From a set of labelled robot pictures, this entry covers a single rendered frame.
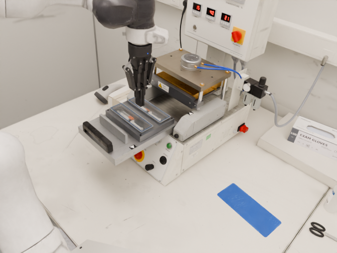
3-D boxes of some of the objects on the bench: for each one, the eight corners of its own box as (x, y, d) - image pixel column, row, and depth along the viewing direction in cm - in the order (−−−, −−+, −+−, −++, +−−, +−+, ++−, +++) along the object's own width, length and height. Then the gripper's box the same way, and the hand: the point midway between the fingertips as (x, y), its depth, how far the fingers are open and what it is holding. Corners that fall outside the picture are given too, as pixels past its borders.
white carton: (294, 127, 145) (299, 114, 140) (345, 147, 136) (352, 134, 131) (286, 140, 137) (292, 127, 132) (340, 162, 127) (348, 149, 123)
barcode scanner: (123, 87, 171) (122, 75, 166) (132, 93, 167) (132, 80, 162) (93, 100, 159) (91, 87, 154) (102, 107, 155) (101, 93, 150)
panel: (114, 143, 134) (128, 105, 128) (161, 183, 118) (178, 142, 112) (111, 144, 132) (124, 105, 126) (157, 184, 116) (175, 142, 110)
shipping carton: (135, 95, 165) (135, 81, 160) (151, 106, 159) (151, 91, 153) (107, 108, 154) (106, 93, 149) (123, 120, 148) (123, 105, 142)
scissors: (307, 231, 105) (308, 230, 105) (311, 220, 109) (312, 219, 109) (350, 254, 100) (351, 253, 100) (352, 242, 104) (353, 240, 103)
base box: (192, 100, 166) (196, 72, 155) (249, 133, 146) (259, 104, 135) (112, 142, 135) (110, 110, 124) (171, 192, 115) (174, 160, 104)
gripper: (148, 32, 100) (147, 94, 115) (115, 41, 92) (118, 106, 107) (164, 40, 96) (160, 102, 110) (130, 50, 88) (131, 116, 103)
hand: (139, 96), depth 107 cm, fingers closed
